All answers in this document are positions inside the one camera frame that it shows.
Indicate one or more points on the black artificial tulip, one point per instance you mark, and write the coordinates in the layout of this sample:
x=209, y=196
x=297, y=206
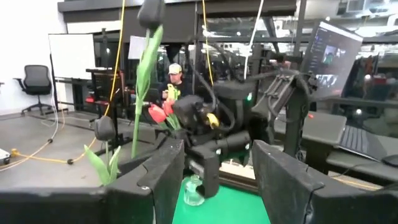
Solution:
x=104, y=127
x=146, y=68

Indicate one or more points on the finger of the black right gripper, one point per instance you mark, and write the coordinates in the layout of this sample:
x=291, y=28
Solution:
x=210, y=174

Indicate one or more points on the whiteboard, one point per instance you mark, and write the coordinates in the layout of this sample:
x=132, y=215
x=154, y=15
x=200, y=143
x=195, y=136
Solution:
x=71, y=56

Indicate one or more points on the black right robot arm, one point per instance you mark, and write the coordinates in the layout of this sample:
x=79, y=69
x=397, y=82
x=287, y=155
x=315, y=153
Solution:
x=292, y=102

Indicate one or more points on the red artificial tulip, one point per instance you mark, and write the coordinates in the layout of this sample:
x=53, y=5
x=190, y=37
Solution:
x=157, y=113
x=168, y=107

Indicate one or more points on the black office chair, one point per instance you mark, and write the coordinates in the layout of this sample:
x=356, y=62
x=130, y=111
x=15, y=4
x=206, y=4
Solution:
x=36, y=84

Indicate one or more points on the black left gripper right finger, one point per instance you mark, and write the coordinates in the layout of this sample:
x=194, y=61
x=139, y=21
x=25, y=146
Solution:
x=311, y=205

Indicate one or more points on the large black monitor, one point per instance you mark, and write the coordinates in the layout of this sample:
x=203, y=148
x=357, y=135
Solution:
x=331, y=59

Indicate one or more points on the black keyboard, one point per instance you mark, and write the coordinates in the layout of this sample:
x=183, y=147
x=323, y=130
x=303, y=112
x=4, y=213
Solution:
x=360, y=143

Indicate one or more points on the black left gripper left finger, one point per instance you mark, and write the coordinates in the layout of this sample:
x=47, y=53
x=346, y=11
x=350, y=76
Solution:
x=93, y=205

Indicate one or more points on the person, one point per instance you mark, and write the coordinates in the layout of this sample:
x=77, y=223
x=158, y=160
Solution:
x=175, y=81

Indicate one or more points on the white paper sheet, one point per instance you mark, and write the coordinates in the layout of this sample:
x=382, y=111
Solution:
x=136, y=46

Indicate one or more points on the dark gray desk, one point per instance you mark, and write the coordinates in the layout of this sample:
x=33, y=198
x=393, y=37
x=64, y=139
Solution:
x=326, y=130

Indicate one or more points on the green table mat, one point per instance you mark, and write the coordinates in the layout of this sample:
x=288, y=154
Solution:
x=224, y=208

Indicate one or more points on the clear glass vase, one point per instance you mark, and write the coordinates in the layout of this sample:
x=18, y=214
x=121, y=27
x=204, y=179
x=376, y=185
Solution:
x=191, y=193

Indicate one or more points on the black aluminium table frame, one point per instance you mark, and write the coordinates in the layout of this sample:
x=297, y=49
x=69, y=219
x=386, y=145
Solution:
x=239, y=184

